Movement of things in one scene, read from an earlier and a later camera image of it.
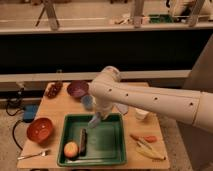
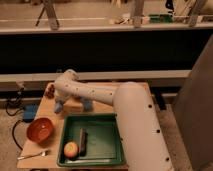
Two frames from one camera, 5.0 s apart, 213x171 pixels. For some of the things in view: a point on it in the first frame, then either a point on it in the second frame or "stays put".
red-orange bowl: (40, 130) stays put
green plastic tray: (105, 142) stays put
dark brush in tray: (83, 142) stays put
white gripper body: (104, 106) to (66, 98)
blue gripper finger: (93, 123) to (87, 104)
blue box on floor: (29, 112) stays put
